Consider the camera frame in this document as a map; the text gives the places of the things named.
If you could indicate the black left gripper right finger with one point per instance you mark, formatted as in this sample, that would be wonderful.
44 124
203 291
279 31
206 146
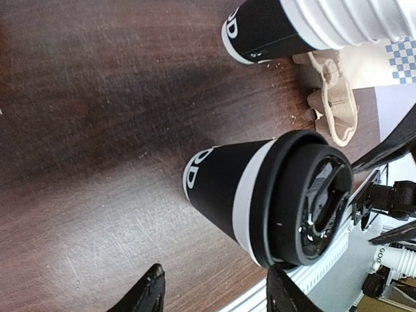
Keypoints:
283 295

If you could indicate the black plastic cup lid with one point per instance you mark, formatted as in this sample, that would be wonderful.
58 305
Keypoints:
299 198

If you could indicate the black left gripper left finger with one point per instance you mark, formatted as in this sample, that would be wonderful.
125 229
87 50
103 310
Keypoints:
146 295

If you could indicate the blue checkered paper bag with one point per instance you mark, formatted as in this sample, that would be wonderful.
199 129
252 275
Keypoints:
386 63

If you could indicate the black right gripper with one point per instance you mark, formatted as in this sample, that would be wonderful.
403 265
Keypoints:
375 196

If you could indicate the black white paper cup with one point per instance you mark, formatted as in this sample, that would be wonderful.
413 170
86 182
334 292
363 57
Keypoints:
219 183

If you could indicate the cardboard cup carrier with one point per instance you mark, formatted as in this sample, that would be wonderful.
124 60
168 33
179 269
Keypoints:
334 104

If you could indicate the stacked paper cups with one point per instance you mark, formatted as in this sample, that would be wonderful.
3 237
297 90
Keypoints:
261 31

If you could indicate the aluminium table front rail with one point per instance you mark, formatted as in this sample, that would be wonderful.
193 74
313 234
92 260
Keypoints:
306 278

